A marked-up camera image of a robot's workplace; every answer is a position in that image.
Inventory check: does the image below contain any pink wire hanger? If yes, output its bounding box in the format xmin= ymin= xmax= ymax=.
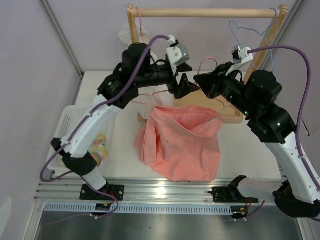
xmin=131 ymin=57 xmax=241 ymax=118

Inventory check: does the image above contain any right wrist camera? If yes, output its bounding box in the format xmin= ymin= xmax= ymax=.
xmin=226 ymin=44 xmax=253 ymax=76

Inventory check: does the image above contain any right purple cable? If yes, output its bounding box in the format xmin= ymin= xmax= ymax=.
xmin=248 ymin=44 xmax=320 ymax=222

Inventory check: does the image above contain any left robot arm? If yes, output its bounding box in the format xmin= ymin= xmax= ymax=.
xmin=51 ymin=41 xmax=199 ymax=201

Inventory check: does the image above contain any pink skirt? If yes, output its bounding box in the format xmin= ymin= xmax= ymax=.
xmin=135 ymin=105 xmax=224 ymax=182

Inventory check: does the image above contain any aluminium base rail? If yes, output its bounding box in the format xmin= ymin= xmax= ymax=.
xmin=33 ymin=174 xmax=288 ymax=216

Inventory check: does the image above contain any purple cable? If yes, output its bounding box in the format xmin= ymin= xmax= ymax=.
xmin=39 ymin=34 xmax=173 ymax=183
xmin=248 ymin=44 xmax=320 ymax=222

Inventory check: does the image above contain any blue wire hanger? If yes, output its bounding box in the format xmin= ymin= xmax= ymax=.
xmin=228 ymin=7 xmax=280 ymax=73

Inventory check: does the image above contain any pastel floral cloth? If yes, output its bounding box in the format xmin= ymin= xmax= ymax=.
xmin=87 ymin=132 xmax=109 ymax=167

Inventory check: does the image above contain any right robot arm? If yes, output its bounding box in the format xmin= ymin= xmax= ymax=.
xmin=193 ymin=62 xmax=320 ymax=219

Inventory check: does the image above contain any wooden clothes rack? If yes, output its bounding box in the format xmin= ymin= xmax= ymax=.
xmin=127 ymin=4 xmax=289 ymax=124

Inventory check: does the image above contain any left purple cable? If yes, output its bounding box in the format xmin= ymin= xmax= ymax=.
xmin=39 ymin=34 xmax=173 ymax=183

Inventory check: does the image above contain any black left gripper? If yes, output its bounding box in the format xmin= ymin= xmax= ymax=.
xmin=135 ymin=62 xmax=200 ymax=99

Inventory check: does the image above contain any white plastic basket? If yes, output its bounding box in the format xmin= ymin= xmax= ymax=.
xmin=47 ymin=105 xmax=88 ymax=173

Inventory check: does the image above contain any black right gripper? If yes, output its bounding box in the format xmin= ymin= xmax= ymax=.
xmin=194 ymin=61 xmax=257 ymax=118

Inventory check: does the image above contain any white garment on hanger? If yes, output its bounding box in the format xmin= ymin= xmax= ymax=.
xmin=117 ymin=27 xmax=176 ymax=121

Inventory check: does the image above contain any pink hanger with white garment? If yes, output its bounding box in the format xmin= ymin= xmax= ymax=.
xmin=135 ymin=6 xmax=144 ymax=41

